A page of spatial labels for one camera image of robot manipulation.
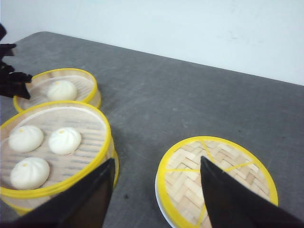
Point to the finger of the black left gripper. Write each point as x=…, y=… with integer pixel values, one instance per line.
x=12, y=83

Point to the white steamed bun far basket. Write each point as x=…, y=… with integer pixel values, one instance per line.
x=62, y=90

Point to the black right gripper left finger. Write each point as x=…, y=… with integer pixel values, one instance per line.
x=84, y=205

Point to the white plate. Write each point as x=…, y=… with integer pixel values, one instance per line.
x=166, y=217

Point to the bamboo steamer basket three buns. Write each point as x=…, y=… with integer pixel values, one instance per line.
x=48, y=148

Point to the white steamed bun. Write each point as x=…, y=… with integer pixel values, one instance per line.
x=30, y=173
x=64, y=140
x=26, y=138

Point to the bamboo steamer basket bun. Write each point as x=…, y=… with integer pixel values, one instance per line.
x=85, y=82

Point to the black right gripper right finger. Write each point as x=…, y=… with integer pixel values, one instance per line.
x=232, y=205

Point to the woven bamboo steamer lid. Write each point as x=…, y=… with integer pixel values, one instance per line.
x=179, y=180

